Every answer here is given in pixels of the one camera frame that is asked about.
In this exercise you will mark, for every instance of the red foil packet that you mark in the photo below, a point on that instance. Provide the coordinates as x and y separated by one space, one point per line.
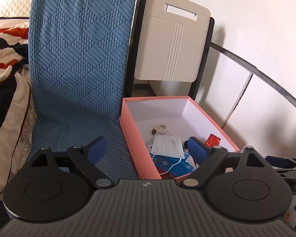
212 140

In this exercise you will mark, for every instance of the grey curved metal tube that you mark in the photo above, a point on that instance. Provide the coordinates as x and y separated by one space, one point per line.
261 75

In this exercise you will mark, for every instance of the striped fleece blanket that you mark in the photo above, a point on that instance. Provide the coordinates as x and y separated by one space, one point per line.
2 79

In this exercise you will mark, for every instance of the cream folding table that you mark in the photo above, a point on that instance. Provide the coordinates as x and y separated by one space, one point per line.
172 42

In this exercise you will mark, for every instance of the pink cardboard box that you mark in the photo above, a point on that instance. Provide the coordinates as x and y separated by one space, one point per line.
130 130

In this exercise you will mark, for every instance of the blue textured seat cushion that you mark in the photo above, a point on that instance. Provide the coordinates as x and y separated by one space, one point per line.
76 54

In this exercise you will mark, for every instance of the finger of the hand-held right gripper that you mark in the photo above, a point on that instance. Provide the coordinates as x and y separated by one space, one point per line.
293 172
278 161

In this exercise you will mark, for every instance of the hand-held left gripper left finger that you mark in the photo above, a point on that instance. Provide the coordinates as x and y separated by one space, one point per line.
97 148

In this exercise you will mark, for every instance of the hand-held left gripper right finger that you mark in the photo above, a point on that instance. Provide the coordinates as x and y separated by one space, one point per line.
198 150

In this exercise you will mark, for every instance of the white pillow black trim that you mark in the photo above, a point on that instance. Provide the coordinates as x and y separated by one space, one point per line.
12 24

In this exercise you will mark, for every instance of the blue printed mask packet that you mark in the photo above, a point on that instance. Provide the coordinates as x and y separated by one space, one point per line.
180 164

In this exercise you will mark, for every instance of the pale blue face mask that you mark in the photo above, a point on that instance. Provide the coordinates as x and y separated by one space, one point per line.
166 145

